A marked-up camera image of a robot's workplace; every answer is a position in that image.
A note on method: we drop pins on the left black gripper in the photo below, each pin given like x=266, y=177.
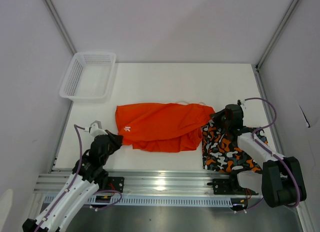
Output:
x=117, y=140

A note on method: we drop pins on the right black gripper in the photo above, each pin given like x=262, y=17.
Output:
x=215, y=117

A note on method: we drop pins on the camouflage orange black shorts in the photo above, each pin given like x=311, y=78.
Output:
x=220, y=155

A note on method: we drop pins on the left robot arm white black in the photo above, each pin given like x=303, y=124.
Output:
x=88, y=178

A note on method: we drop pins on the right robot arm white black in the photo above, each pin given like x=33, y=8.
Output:
x=281, y=182

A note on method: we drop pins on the white plastic basket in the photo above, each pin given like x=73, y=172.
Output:
x=88, y=78

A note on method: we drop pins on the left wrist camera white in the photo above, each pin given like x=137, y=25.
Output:
x=95, y=129

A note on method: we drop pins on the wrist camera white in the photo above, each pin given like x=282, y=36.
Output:
x=95, y=129
x=242, y=104

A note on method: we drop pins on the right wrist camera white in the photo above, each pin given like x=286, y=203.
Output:
x=242, y=104

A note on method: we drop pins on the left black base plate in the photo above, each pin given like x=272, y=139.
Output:
x=112, y=183

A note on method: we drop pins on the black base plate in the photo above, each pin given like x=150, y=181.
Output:
x=112, y=183
x=222, y=185

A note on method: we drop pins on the aluminium mounting rail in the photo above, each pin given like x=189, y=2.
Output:
x=145, y=182

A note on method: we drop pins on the slotted cable duct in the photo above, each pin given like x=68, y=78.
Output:
x=207, y=201

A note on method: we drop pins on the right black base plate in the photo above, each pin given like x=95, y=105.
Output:
x=222, y=185

